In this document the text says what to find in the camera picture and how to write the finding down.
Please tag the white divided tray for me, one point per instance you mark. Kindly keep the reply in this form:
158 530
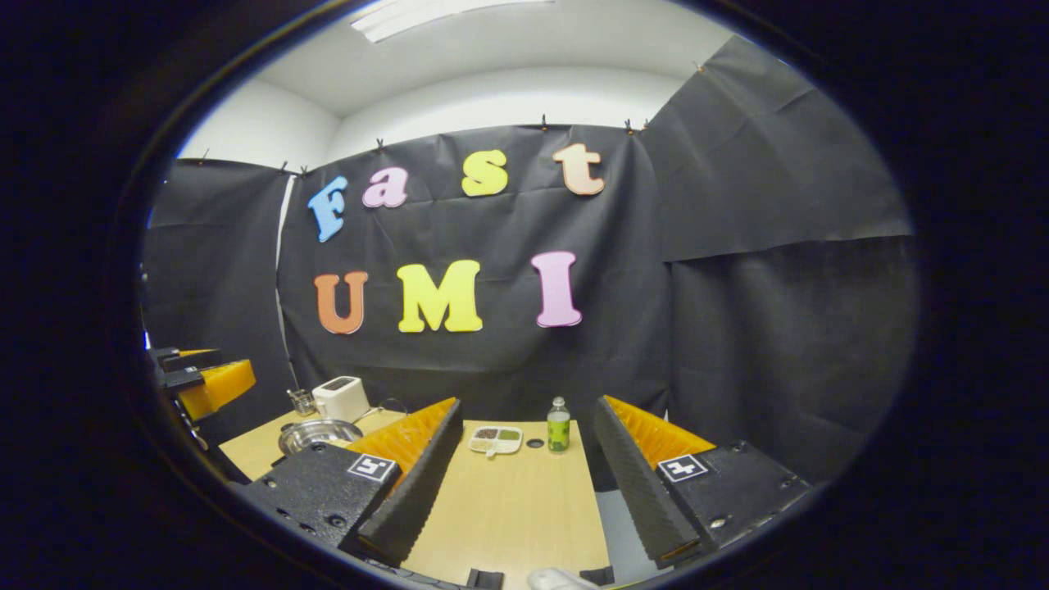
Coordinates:
493 450

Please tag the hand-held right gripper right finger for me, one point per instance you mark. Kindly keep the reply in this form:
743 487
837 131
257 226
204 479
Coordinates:
639 492

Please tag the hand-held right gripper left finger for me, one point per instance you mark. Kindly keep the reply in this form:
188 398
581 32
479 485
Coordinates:
422 483

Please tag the green drink bottle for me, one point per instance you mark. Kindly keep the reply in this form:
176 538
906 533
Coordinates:
559 434

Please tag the white toaster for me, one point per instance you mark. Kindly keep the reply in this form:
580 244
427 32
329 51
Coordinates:
344 397

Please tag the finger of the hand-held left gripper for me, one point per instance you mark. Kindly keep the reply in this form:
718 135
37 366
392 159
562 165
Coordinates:
172 356
217 387

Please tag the small pale bean pile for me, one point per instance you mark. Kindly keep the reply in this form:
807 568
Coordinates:
482 445

